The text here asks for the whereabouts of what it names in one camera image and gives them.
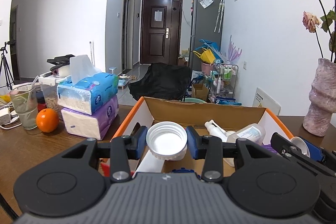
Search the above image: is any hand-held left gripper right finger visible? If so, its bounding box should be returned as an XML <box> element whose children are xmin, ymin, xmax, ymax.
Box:
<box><xmin>185</xmin><ymin>126</ymin><xmax>275</xmax><ymax>183</ymax></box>

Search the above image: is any black camera tripod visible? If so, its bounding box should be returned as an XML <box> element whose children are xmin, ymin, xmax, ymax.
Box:
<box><xmin>0</xmin><ymin>41</ymin><xmax>15</xmax><ymax>90</ymax></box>

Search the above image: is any small white cup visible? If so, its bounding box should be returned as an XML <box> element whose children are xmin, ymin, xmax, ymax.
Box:
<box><xmin>289</xmin><ymin>136</ymin><xmax>311</xmax><ymax>157</ymax></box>

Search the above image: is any blue and white carton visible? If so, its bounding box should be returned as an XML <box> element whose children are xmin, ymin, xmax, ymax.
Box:
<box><xmin>191</xmin><ymin>70</ymin><xmax>205</xmax><ymax>85</ymax></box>

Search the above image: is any pink textured ceramic vase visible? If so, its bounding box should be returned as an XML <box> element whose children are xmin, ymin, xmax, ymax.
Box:
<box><xmin>302</xmin><ymin>57</ymin><xmax>336</xmax><ymax>137</ymax></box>

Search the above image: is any blue tissue pack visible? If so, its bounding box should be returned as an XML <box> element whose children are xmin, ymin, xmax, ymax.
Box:
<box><xmin>57</xmin><ymin>55</ymin><xmax>119</xmax><ymax>115</ymax></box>

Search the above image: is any white ribbed bottle cap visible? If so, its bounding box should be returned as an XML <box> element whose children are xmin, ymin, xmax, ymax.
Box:
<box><xmin>146</xmin><ymin>122</ymin><xmax>188</xmax><ymax>161</ymax></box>

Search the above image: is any pink bucket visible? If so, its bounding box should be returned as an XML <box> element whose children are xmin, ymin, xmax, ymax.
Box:
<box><xmin>201</xmin><ymin>61</ymin><xmax>214</xmax><ymax>75</ymax></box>

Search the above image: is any purple ribbed cap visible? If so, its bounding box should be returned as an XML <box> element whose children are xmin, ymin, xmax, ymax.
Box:
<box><xmin>262</xmin><ymin>144</ymin><xmax>279</xmax><ymax>155</ymax></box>

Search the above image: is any drinking glass with straw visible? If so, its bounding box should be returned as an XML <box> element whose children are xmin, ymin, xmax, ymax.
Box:
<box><xmin>9</xmin><ymin>84</ymin><xmax>38</xmax><ymax>130</ymax></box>

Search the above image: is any black cloth bag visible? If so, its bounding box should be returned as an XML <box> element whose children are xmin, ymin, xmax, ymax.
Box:
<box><xmin>128</xmin><ymin>63</ymin><xmax>192</xmax><ymax>102</ymax></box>

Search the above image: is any metal wire cart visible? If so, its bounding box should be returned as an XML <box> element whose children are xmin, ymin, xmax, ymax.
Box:
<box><xmin>210</xmin><ymin>63</ymin><xmax>239</xmax><ymax>104</ymax></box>

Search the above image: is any white folded umbrella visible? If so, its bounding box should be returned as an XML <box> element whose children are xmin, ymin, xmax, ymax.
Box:
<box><xmin>214</xmin><ymin>0</ymin><xmax>226</xmax><ymax>33</ymax></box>

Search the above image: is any flat blue packet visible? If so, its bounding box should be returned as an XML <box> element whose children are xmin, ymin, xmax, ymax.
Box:
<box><xmin>214</xmin><ymin>97</ymin><xmax>242</xmax><ymax>106</ymax></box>

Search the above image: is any red cardboard box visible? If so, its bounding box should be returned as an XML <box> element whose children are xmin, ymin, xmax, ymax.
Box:
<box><xmin>101</xmin><ymin>96</ymin><xmax>294</xmax><ymax>177</ymax></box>

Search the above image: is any yellow bag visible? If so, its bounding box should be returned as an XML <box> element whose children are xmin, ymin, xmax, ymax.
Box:
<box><xmin>193</xmin><ymin>48</ymin><xmax>214</xmax><ymax>63</ymax></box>

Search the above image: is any blue pet feeder stand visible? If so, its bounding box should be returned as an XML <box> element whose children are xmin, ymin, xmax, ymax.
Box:
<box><xmin>109</xmin><ymin>67</ymin><xmax>129</xmax><ymax>86</ymax></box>

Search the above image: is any clear plastic food container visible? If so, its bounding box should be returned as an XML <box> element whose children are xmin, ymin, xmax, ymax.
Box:
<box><xmin>39</xmin><ymin>74</ymin><xmax>71</xmax><ymax>111</ymax></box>

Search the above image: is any purple wall decoration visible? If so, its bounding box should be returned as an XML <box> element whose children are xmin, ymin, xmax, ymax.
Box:
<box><xmin>227</xmin><ymin>35</ymin><xmax>242</xmax><ymax>64</ymax></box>

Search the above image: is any clear spray bottle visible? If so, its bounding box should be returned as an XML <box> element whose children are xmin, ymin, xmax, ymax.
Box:
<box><xmin>204</xmin><ymin>120</ymin><xmax>266</xmax><ymax>146</ymax></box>

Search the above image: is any blue plastic bag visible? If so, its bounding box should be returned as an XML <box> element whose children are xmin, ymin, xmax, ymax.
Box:
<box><xmin>199</xmin><ymin>39</ymin><xmax>221</xmax><ymax>52</ymax></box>

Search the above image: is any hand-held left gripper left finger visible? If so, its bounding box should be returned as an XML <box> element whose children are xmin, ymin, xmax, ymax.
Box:
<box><xmin>61</xmin><ymin>126</ymin><xmax>148</xmax><ymax>183</ymax></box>

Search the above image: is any grey refrigerator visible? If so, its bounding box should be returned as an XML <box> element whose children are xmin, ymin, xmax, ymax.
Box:
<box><xmin>189</xmin><ymin>0</ymin><xmax>223</xmax><ymax>75</ymax></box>

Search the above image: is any dark brown entrance door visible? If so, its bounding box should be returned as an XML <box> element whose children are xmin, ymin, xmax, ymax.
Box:
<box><xmin>140</xmin><ymin>0</ymin><xmax>183</xmax><ymax>65</ymax></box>

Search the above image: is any small brown cardboard box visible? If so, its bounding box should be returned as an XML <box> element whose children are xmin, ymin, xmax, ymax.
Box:
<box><xmin>192</xmin><ymin>83</ymin><xmax>210</xmax><ymax>102</ymax></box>

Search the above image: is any white board with yellow label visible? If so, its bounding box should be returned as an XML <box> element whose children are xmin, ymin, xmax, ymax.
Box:
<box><xmin>253</xmin><ymin>88</ymin><xmax>281</xmax><ymax>117</ymax></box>

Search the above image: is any orange fruit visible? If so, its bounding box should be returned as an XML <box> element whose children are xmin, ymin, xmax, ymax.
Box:
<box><xmin>36</xmin><ymin>108</ymin><xmax>59</xmax><ymax>133</ymax></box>

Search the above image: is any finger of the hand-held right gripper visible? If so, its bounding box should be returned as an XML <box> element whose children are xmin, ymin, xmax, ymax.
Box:
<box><xmin>270</xmin><ymin>132</ymin><xmax>336</xmax><ymax>177</ymax></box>
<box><xmin>302</xmin><ymin>137</ymin><xmax>336</xmax><ymax>165</ymax></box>

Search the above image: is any white power adapter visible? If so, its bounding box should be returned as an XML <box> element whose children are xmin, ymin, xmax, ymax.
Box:
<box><xmin>0</xmin><ymin>109</ymin><xmax>11</xmax><ymax>125</ymax></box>

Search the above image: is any purple tissue pack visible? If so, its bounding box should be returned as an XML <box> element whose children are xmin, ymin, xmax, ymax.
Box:
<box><xmin>61</xmin><ymin>95</ymin><xmax>119</xmax><ymax>141</ymax></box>

